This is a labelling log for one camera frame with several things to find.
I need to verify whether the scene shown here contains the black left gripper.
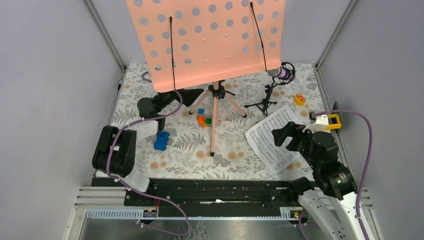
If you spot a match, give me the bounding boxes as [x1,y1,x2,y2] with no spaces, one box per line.
[153,70,204,114]

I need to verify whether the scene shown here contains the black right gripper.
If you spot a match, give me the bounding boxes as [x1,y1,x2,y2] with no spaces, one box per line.
[270,120,320,169]

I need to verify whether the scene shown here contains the sheet music page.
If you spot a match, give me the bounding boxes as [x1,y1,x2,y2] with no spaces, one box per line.
[244,104,313,181]

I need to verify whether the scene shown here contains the pink music stand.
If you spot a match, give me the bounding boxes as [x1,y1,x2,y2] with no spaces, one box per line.
[125,0,286,158]

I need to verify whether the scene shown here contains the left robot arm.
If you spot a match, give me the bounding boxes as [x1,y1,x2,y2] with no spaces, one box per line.
[92,88,203,206]

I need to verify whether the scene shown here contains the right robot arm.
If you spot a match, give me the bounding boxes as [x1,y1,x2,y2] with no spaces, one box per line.
[271,121,375,240]

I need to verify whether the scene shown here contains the yellow flower toy block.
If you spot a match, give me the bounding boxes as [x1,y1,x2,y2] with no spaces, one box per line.
[293,93,306,107]

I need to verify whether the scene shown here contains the light blue toy brick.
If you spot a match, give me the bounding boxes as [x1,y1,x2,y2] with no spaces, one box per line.
[197,108,205,116]

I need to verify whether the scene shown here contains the blue toy car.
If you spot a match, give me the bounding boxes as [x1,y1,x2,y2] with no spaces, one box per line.
[153,131,170,151]

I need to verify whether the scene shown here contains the orange curved toy piece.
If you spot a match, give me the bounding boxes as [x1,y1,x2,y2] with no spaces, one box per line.
[197,115,209,128]

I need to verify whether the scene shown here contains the dark green baseplate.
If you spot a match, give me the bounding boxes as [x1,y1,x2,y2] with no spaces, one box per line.
[332,100,342,136]

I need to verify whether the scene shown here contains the floral patterned table mat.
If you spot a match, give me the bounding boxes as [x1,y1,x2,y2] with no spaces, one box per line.
[112,62,325,180]

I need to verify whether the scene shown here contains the green toy brick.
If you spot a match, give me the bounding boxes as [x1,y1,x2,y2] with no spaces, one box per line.
[204,118,213,127]

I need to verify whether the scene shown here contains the black microphone tripod stand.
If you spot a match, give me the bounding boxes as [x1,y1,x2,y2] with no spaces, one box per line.
[244,62,296,117]

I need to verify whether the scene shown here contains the purple glitter microphone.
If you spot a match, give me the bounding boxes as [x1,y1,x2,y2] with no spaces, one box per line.
[266,66,295,80]

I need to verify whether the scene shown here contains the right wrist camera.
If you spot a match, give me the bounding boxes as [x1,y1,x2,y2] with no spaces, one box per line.
[302,111,330,133]

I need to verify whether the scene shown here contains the yellow window frame brick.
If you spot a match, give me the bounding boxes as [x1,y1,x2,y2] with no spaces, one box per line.
[325,113,342,130]

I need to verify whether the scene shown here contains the grey slotted cable duct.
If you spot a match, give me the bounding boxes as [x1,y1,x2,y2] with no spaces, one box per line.
[85,205,300,221]

